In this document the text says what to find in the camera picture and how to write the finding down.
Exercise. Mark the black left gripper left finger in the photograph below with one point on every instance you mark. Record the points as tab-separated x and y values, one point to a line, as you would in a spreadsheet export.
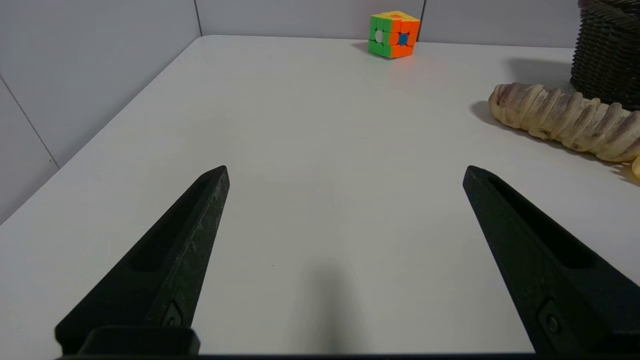
170	270

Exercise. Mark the orange yellow green puzzle cube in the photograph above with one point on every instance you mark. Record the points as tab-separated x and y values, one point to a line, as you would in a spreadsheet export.
395	35

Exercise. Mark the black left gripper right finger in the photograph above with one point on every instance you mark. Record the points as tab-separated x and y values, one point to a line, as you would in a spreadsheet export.
545	260

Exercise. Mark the swirled beige purple bread roll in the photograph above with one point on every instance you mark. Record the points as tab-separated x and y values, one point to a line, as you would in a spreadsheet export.
565	120

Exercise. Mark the dark brown wicker basket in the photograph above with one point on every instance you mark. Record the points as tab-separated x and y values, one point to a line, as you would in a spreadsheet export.
607	55

